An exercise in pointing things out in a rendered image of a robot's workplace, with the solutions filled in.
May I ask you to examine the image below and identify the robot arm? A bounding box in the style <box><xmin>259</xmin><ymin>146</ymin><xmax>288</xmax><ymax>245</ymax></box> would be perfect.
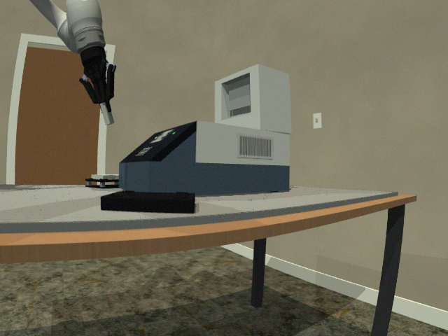
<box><xmin>30</xmin><ymin>0</ymin><xmax>106</xmax><ymax>54</ymax></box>

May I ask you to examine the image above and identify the cream multiwell plate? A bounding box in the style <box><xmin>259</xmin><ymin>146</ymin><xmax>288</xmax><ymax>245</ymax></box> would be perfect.
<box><xmin>91</xmin><ymin>174</ymin><xmax>119</xmax><ymax>180</ymax></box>

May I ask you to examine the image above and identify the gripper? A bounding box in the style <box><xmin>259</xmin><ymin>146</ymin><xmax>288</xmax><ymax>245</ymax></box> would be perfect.
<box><xmin>79</xmin><ymin>46</ymin><xmax>116</xmax><ymax>125</ymax></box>

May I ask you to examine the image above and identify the grey and dark blue benchtop lab instrument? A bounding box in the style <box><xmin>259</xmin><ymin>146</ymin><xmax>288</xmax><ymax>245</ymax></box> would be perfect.
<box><xmin>119</xmin><ymin>64</ymin><xmax>292</xmax><ymax>195</ymax></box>

